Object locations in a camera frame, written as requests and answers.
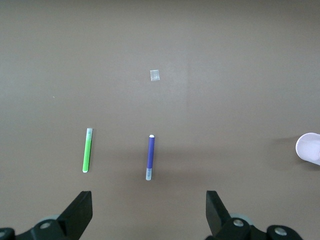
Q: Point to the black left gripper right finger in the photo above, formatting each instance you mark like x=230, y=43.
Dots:
x=217, y=220

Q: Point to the pink pen holder cup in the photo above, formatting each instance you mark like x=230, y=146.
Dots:
x=308, y=148

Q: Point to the purple marker pen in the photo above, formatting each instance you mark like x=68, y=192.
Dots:
x=150, y=155

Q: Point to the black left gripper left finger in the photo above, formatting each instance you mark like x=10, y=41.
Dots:
x=72, y=220

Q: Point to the green test tube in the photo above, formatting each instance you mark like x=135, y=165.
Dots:
x=87, y=152

